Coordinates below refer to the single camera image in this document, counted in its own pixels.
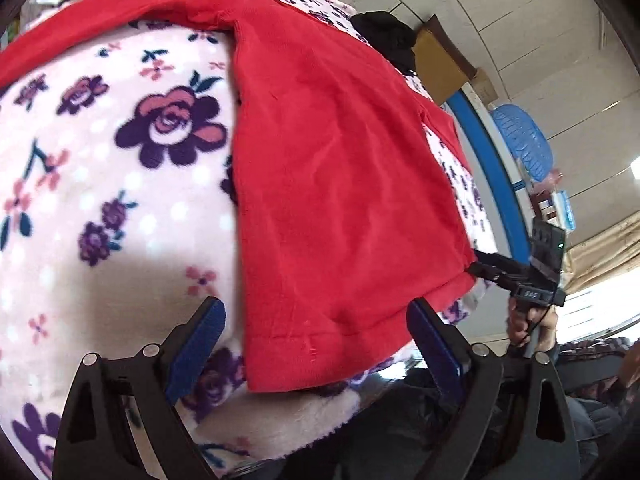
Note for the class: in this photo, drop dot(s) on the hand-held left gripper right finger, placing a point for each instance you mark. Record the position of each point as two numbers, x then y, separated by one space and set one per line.
435 350

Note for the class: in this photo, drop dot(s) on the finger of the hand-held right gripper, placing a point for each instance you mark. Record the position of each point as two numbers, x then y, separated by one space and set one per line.
497 267

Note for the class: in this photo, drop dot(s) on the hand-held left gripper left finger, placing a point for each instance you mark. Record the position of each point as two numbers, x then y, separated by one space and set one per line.
197 350

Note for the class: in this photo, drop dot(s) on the red garment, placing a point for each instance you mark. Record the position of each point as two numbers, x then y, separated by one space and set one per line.
340 185

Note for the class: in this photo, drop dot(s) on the person's right hand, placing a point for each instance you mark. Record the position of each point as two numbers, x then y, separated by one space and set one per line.
542 327

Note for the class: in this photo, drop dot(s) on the blue and white tissue packet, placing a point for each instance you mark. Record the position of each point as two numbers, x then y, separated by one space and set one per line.
564 210

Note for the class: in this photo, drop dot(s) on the beige curtain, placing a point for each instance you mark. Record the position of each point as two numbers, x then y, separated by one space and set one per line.
605 250

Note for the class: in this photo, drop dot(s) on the window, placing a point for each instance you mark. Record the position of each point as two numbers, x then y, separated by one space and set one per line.
600 310

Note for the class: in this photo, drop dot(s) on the pink thermos bottle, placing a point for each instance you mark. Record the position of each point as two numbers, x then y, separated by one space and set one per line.
547 182

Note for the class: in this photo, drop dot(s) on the white and blue chest freezer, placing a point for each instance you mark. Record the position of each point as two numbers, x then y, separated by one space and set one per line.
500 175

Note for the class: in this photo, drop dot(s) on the person's dark clothing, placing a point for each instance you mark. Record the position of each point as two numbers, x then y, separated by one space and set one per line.
390 435

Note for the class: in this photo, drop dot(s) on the pink floral blanket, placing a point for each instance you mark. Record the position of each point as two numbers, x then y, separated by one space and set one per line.
100 210

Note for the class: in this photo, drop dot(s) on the brown cardboard box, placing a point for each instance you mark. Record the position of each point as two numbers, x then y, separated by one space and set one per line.
440 65

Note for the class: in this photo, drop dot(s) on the black garment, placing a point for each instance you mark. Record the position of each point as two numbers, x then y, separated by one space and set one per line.
387 35

